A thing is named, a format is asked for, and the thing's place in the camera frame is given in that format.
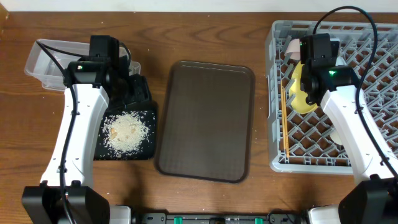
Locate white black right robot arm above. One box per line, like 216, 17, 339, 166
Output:
301, 63, 397, 223

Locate clear plastic bin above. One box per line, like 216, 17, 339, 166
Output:
24, 39, 128, 81

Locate grey dishwasher rack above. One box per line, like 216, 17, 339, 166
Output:
265, 21, 397, 175

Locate white pink bowl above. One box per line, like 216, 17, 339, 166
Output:
285, 39, 300, 60

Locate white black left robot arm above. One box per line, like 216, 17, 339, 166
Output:
22, 56, 157, 223

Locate light blue bowl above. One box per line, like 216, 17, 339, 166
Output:
335, 56, 346, 66

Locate yellow round plate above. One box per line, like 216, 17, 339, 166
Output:
289, 62, 318, 114

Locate small light green bowl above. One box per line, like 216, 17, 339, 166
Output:
330, 130, 343, 145

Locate black rectangular tray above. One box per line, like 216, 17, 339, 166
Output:
93, 101, 157, 161

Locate rice grains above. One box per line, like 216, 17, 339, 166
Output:
101, 110, 155, 158

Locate dark brown serving tray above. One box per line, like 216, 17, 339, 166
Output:
154, 61, 255, 184

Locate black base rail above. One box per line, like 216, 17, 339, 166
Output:
108, 205, 340, 224

